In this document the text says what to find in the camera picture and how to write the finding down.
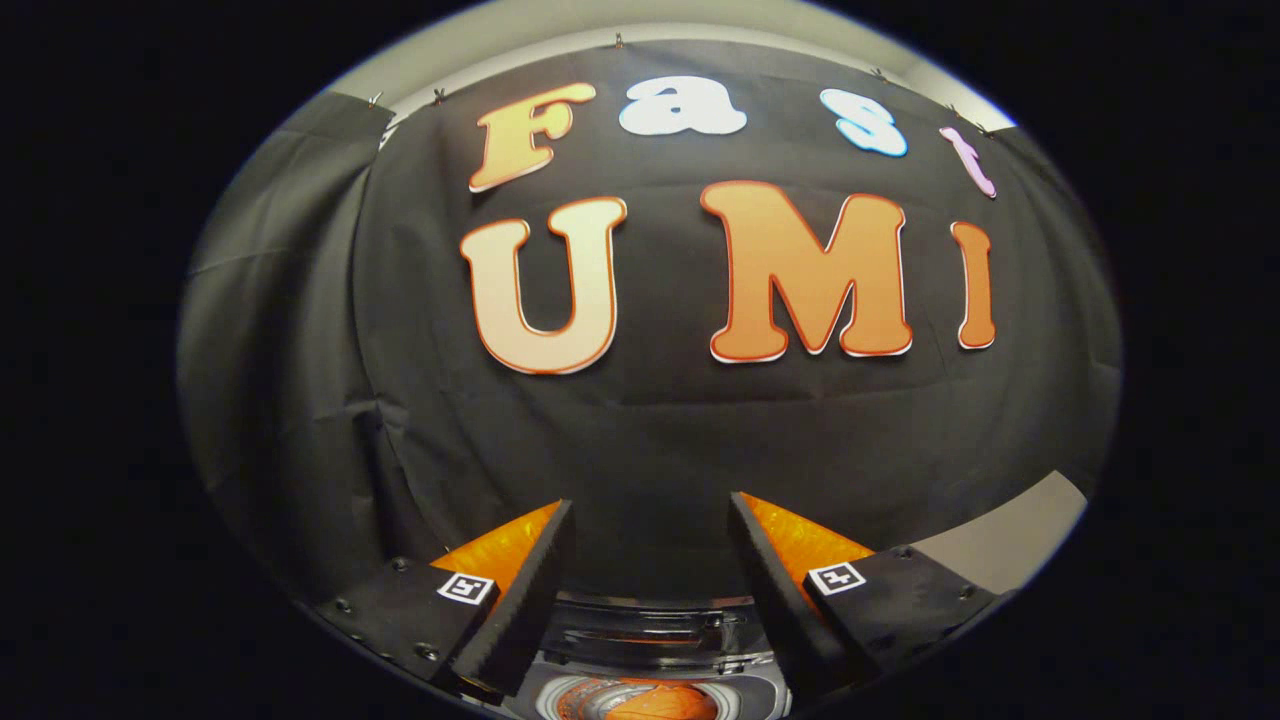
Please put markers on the yellow polo shirt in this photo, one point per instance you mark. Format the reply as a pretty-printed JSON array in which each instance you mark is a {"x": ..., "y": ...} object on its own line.
[{"x": 650, "y": 703}]

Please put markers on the row of black cloth clips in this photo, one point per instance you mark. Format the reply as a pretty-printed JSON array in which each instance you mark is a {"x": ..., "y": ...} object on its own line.
[{"x": 618, "y": 41}]

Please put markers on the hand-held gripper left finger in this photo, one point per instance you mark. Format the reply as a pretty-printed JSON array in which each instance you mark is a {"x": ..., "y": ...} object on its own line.
[{"x": 520, "y": 620}]

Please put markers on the black backdrop cloth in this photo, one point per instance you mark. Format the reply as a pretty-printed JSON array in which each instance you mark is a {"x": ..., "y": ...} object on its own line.
[{"x": 650, "y": 450}]

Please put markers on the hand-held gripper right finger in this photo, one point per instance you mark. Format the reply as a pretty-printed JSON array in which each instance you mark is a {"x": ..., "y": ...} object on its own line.
[{"x": 780, "y": 620}]

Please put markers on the washing machine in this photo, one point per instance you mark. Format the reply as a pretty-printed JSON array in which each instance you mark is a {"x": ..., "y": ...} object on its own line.
[{"x": 548, "y": 700}]

